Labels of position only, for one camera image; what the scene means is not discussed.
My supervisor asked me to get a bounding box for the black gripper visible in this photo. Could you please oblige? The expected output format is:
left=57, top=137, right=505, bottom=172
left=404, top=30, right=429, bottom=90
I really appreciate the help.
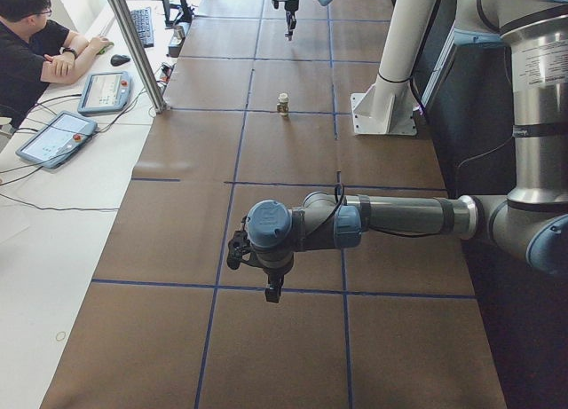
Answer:
left=264, top=267, right=288, bottom=303
left=284, top=0, right=299, bottom=35

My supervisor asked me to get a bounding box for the white PPR brass valve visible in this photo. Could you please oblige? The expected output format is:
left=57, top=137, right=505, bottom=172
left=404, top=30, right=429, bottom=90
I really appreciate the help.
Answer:
left=276, top=92, right=289, bottom=117

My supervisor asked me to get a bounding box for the small grey box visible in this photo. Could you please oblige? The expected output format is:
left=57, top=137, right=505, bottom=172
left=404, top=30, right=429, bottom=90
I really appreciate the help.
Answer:
left=173, top=22, right=190, bottom=40

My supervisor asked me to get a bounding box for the black monitor stand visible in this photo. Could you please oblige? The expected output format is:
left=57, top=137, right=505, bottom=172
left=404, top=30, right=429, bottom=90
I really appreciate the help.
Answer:
left=162, top=0, right=193, bottom=28

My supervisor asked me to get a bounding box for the black keyboard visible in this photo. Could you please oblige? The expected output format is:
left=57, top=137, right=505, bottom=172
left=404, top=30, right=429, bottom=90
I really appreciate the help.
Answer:
left=130, top=6, right=154, bottom=48

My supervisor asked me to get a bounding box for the black computer mouse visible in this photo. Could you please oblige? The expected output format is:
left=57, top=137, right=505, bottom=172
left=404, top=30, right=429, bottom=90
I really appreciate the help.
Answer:
left=110, top=54, right=130, bottom=67

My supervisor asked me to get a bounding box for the upper teach pendant tablet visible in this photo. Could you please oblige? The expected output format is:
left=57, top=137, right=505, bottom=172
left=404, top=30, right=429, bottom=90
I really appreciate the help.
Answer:
left=77, top=71, right=131, bottom=116

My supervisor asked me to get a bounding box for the teach pendant tablet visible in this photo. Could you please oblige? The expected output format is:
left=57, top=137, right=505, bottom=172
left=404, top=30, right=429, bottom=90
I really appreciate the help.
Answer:
left=77, top=71, right=131, bottom=116
left=16, top=111, right=98, bottom=169

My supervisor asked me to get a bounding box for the white side desk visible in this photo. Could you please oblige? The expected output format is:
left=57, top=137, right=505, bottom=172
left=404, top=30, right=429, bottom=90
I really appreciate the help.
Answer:
left=1, top=62, right=154, bottom=408

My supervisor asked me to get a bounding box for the person in black shirt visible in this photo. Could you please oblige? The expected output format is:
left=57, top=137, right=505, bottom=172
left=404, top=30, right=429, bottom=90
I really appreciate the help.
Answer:
left=1, top=0, right=110, bottom=130

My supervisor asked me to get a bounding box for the lower teach pendant tablet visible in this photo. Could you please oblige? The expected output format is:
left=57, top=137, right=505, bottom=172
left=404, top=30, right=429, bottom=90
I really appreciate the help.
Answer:
left=16, top=111, right=98, bottom=169

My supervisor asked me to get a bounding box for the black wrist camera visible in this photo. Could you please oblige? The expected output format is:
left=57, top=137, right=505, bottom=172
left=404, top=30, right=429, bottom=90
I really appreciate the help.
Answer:
left=226, top=230, right=251, bottom=271

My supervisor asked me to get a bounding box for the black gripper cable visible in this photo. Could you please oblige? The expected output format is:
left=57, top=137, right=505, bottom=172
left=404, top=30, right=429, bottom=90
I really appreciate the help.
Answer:
left=301, top=182, right=347, bottom=241

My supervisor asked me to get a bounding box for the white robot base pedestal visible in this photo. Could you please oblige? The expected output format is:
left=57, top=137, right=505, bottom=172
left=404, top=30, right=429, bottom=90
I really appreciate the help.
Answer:
left=351, top=0, right=437, bottom=136

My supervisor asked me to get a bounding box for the aluminium frame post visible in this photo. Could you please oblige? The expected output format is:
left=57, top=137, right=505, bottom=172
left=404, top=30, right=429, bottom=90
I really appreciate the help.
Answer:
left=107, top=0, right=167, bottom=114

